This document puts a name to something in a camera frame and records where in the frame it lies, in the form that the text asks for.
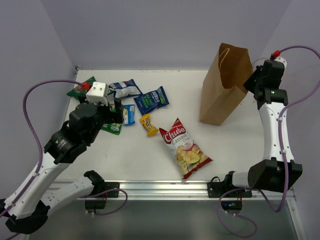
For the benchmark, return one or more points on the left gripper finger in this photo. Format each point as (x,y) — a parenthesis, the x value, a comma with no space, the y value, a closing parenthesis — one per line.
(118,114)
(82,99)

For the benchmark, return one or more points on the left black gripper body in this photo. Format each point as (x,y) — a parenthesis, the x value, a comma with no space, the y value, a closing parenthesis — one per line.
(110,109)

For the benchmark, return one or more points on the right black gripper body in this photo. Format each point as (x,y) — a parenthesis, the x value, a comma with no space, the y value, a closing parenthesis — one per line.
(254,80)

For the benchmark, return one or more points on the dark green snack packet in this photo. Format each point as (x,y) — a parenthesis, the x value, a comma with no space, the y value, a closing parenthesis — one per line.
(80,90)

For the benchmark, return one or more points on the blue white snack packet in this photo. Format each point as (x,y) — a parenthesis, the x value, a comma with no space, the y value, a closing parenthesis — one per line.
(128,114)

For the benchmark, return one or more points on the yellow m&m packet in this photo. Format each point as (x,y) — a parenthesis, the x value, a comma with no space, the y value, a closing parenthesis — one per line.
(145,121)

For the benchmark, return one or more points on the blue silver crisps bag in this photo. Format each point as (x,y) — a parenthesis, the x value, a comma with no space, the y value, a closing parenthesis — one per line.
(125,89)

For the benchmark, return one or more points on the dark blue crisps bag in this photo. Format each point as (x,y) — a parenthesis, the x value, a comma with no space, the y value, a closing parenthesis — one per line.
(152,100)

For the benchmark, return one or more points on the brown paper bag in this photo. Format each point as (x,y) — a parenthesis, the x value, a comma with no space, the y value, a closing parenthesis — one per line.
(223,86)

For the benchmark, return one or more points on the red snack bag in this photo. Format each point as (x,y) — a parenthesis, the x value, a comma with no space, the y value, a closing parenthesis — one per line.
(186,152)

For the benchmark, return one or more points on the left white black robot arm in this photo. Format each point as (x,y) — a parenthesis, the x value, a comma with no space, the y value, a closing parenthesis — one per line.
(30,206)

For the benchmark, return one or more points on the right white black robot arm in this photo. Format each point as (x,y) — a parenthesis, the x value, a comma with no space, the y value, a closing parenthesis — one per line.
(278,170)

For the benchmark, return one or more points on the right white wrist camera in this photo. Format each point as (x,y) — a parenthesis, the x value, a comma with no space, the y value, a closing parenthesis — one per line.
(276,56)

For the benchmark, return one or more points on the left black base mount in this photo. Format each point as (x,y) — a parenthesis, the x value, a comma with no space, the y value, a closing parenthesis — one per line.
(98,197)

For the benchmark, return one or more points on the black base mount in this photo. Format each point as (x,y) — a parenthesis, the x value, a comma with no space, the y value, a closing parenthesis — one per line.
(98,197)
(231,196)

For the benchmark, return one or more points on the aluminium rail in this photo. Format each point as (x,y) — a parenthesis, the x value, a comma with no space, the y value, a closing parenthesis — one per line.
(160,190)

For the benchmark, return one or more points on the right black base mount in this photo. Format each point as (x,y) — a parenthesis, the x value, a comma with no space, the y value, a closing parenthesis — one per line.
(231,196)

